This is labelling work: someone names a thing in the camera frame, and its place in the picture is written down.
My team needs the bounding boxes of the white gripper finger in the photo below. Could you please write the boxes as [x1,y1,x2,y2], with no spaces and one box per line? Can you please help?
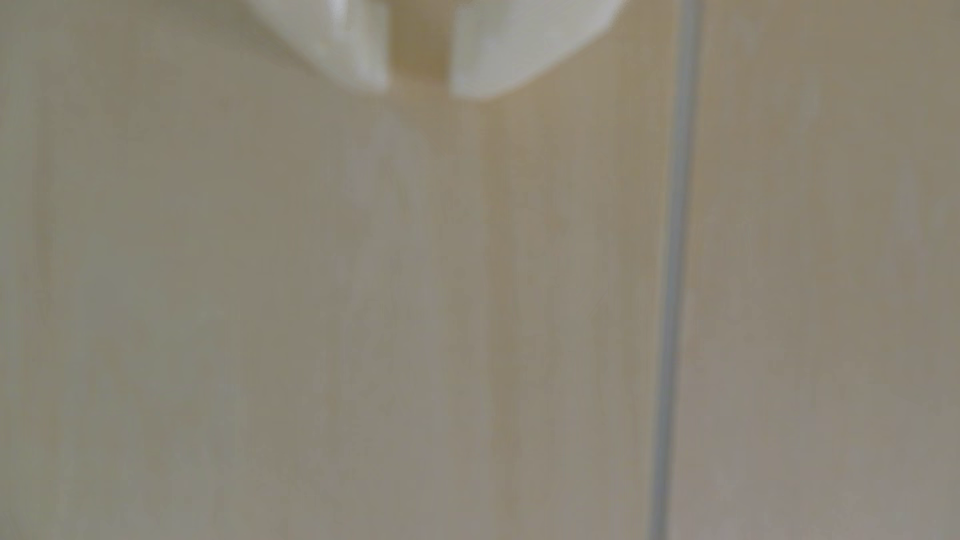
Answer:
[243,0,392,93]
[448,0,628,101]

